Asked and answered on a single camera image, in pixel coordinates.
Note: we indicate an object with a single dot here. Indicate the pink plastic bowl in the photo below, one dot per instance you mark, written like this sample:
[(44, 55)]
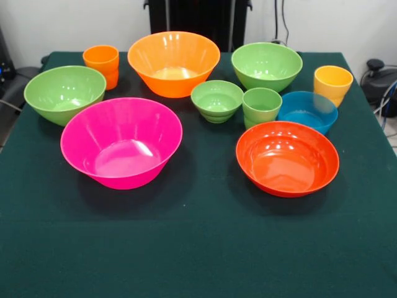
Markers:
[(124, 155)]

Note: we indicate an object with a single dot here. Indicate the black computer tower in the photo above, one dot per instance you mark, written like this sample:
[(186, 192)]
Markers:
[(6, 62)]

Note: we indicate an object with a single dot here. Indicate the small green plastic bowl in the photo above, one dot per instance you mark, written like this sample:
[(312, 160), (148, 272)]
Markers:
[(217, 99)]

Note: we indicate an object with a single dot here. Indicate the green plastic cup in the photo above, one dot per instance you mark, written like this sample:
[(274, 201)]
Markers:
[(260, 105)]

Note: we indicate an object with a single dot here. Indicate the red plastic bowl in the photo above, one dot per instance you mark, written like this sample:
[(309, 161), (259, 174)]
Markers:
[(285, 161)]

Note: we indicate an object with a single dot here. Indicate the large orange plastic bowl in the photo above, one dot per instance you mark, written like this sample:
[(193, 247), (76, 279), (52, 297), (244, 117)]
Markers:
[(173, 62)]

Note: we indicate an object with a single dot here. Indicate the dark green table cloth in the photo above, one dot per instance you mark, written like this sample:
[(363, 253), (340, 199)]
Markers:
[(198, 248)]

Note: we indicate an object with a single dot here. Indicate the large green plastic bowl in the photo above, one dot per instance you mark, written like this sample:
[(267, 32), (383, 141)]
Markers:
[(266, 65), (62, 93)]

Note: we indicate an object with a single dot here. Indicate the blue plastic bowl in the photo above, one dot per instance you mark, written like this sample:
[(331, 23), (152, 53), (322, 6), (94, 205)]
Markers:
[(310, 116)]

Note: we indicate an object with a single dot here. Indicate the orange plastic cup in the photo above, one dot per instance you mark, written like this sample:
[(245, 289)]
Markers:
[(100, 62)]

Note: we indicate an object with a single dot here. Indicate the yellow plastic cup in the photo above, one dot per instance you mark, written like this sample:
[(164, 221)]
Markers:
[(332, 80)]

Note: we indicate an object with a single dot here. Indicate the dark grey floor case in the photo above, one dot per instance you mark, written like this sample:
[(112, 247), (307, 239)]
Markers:
[(18, 87)]

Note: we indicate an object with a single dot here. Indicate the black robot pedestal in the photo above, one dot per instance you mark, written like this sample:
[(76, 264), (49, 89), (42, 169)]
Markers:
[(198, 15)]

